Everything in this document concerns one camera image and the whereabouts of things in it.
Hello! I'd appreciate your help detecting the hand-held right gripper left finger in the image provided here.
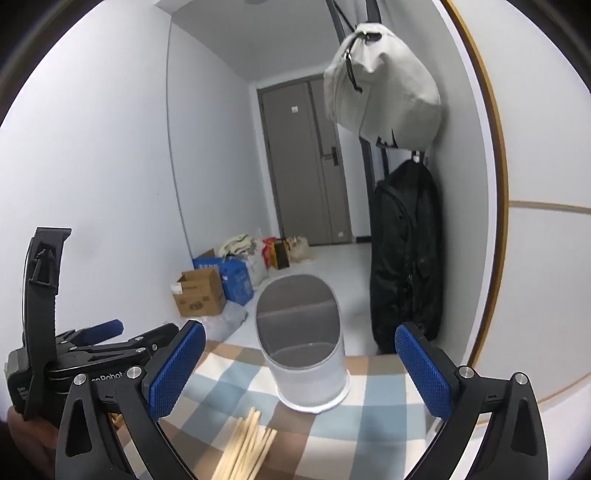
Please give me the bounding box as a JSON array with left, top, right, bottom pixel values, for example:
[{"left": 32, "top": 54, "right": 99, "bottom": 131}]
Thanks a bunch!
[{"left": 54, "top": 320, "right": 207, "bottom": 480}]

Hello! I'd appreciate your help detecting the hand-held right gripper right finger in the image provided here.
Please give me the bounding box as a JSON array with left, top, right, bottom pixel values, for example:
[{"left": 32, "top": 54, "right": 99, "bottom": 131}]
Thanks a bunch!
[{"left": 394, "top": 322, "right": 551, "bottom": 480}]

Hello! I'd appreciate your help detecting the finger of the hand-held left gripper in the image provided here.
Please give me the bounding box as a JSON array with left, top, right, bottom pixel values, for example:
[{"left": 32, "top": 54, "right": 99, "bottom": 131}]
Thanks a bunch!
[
  {"left": 97, "top": 323, "right": 181, "bottom": 364},
  {"left": 58, "top": 320, "right": 124, "bottom": 347}
]

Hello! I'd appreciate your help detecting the white plastic utensil holder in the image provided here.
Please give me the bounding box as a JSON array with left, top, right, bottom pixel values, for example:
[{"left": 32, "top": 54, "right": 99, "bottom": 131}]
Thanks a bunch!
[{"left": 255, "top": 273, "right": 351, "bottom": 414}]

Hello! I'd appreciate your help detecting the pile of wooden chopsticks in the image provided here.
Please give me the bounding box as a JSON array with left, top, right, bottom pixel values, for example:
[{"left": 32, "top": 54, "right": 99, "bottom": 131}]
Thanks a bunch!
[{"left": 212, "top": 406, "right": 279, "bottom": 480}]

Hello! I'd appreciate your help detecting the person's left hand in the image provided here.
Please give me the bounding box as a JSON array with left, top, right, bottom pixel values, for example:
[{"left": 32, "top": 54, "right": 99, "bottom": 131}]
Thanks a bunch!
[{"left": 7, "top": 412, "right": 61, "bottom": 476}]

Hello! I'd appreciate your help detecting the brown cardboard box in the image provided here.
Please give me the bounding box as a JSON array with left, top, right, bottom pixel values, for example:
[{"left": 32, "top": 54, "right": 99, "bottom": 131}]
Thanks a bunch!
[{"left": 172, "top": 268, "right": 227, "bottom": 318}]

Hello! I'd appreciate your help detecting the clear plastic wrap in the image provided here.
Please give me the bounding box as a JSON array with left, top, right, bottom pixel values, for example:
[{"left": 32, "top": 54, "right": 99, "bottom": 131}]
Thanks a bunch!
[{"left": 198, "top": 305, "right": 250, "bottom": 342}]

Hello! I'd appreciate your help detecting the checked tablecloth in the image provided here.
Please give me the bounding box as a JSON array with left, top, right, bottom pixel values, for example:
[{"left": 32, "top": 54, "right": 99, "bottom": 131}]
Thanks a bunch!
[{"left": 108, "top": 339, "right": 444, "bottom": 480}]

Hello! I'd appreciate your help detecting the blue cardboard box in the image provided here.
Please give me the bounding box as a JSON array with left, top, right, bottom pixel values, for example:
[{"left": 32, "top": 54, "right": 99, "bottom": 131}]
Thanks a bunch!
[{"left": 193, "top": 249, "right": 254, "bottom": 305}]

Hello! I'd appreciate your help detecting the black backpack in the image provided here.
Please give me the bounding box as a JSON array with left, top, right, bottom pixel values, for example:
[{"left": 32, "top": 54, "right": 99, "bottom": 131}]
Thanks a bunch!
[{"left": 369, "top": 159, "right": 444, "bottom": 354}]

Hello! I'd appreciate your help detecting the black and yellow paper bag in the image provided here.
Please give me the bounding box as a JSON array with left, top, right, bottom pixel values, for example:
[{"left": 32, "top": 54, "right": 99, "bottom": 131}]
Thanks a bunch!
[{"left": 272, "top": 239, "right": 291, "bottom": 271}]

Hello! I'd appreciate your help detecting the translucent plastic bag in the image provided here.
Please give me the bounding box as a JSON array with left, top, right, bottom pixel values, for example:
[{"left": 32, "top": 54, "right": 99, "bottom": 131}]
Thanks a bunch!
[{"left": 288, "top": 236, "right": 311, "bottom": 263}]

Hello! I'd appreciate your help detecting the beige canvas bag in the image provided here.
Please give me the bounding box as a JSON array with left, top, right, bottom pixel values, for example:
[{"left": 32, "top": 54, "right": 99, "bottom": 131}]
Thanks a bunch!
[{"left": 323, "top": 23, "right": 441, "bottom": 148}]

